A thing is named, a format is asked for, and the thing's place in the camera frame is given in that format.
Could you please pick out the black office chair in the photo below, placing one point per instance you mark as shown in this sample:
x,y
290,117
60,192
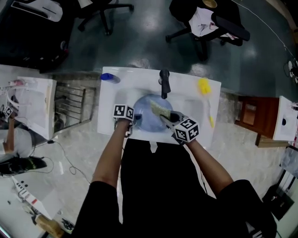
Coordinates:
x,y
102,9
228,28

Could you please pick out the white control box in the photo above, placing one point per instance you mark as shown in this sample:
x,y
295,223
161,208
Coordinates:
x,y
42,197

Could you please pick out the brown wooden cabinet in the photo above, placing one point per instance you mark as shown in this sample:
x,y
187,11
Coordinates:
x,y
256,111

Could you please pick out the clear plastic bag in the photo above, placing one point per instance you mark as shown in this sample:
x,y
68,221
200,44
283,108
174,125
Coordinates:
x,y
289,160

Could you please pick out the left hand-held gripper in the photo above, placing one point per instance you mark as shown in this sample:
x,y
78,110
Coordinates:
x,y
123,112

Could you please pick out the person's right forearm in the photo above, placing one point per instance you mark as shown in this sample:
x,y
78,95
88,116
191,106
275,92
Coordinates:
x,y
209,167

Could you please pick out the person's left forearm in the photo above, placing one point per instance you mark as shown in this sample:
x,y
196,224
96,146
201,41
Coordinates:
x,y
109,158

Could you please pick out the large blue plate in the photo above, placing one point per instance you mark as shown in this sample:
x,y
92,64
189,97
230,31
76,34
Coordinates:
x,y
149,120

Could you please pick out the clear pink plastic packet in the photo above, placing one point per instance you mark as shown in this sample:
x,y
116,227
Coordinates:
x,y
17,82

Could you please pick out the white paper sheet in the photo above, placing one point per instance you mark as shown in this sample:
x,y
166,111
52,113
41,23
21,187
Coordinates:
x,y
85,2

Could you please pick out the white ceramic sink basin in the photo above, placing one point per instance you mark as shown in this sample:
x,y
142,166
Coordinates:
x,y
186,93

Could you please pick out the yellow-green sponge cloth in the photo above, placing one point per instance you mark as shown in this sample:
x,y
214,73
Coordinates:
x,y
159,109

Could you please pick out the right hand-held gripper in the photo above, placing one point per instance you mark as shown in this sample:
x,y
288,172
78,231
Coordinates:
x,y
186,130

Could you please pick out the black and white machine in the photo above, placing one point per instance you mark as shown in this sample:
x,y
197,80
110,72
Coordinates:
x,y
28,35

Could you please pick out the person's black clothing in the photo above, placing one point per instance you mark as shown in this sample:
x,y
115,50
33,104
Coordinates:
x,y
167,197

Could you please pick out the wooden slat crate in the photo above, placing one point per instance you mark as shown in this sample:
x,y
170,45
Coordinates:
x,y
270,140

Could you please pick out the wooden bowl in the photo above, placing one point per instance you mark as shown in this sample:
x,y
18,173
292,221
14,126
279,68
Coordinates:
x,y
209,2

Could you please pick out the white sink basin on rack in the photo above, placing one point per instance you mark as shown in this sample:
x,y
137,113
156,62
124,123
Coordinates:
x,y
37,107

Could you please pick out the white stained cloth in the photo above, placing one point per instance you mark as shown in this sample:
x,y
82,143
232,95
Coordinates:
x,y
200,23

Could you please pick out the blue plastic bottle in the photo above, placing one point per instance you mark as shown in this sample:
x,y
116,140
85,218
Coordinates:
x,y
108,77

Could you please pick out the black faucet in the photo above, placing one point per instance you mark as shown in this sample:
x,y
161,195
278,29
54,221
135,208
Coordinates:
x,y
164,86

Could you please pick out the black equipment stand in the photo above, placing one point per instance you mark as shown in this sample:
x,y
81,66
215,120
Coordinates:
x,y
277,200

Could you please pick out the white sink top with hole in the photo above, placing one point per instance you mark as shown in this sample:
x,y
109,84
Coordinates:
x,y
287,125

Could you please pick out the pink paper sheet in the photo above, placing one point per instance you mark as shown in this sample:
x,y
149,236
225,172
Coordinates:
x,y
229,35

